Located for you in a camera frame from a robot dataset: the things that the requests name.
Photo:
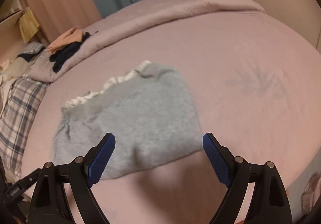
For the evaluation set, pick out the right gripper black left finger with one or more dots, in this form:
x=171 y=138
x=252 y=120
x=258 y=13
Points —
x=49 y=201

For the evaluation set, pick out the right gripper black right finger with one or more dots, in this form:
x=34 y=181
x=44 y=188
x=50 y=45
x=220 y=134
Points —
x=269 y=202

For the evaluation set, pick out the grey sweatshirt with white lining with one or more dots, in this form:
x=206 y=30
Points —
x=150 y=111

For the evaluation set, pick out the plaid blue white quilt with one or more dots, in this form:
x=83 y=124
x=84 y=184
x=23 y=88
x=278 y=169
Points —
x=18 y=116

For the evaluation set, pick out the pink bed sheet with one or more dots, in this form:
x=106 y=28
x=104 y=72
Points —
x=256 y=86

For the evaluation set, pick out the white crumpled cloth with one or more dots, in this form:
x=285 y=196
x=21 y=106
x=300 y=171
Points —
x=6 y=83

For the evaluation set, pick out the beige body pillow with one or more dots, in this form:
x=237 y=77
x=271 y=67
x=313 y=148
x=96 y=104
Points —
x=15 y=68

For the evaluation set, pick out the folded dark navy garment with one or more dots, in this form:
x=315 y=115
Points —
x=62 y=55

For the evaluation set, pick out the striped blue pillow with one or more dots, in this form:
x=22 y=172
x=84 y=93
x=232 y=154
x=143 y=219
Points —
x=31 y=50

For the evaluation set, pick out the folded peach garment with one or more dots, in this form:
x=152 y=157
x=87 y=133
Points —
x=74 y=34

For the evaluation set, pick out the yellow fringed hanging cloth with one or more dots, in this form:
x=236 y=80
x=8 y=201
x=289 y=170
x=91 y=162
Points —
x=29 y=26

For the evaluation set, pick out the pink folded comforter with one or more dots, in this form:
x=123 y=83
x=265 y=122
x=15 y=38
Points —
x=131 y=20

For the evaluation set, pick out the wooden wall shelf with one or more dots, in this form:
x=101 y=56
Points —
x=11 y=11

